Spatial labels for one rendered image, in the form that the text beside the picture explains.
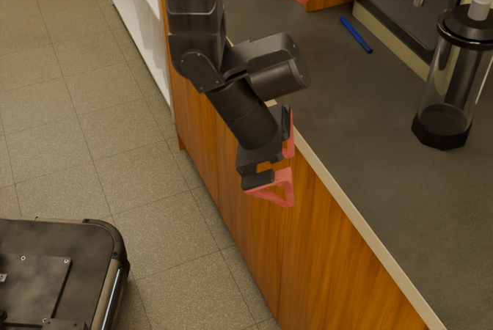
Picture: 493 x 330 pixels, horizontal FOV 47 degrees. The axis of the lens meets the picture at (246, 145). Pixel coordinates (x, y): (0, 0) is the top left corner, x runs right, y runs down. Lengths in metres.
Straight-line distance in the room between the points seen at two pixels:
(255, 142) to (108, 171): 1.62
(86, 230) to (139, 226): 0.33
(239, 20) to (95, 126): 1.32
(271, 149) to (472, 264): 0.36
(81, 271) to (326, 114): 0.95
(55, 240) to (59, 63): 1.30
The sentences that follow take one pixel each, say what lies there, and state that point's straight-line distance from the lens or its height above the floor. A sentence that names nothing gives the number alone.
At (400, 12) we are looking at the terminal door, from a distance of 1.19.
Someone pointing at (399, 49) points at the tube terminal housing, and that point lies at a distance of 1.24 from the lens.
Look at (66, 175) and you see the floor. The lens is 2.34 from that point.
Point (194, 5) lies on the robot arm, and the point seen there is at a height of 1.33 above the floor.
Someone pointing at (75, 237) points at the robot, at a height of 0.24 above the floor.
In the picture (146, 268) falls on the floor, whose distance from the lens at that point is 2.00.
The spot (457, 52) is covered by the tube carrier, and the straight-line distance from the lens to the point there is 0.93.
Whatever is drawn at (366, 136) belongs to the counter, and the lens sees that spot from 1.04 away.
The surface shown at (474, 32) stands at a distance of 0.92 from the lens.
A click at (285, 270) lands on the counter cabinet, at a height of 0.40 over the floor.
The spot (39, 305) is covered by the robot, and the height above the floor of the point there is 0.26.
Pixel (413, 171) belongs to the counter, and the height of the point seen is 0.94.
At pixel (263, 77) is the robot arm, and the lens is 0.67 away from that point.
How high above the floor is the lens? 1.64
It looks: 44 degrees down
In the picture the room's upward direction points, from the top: straight up
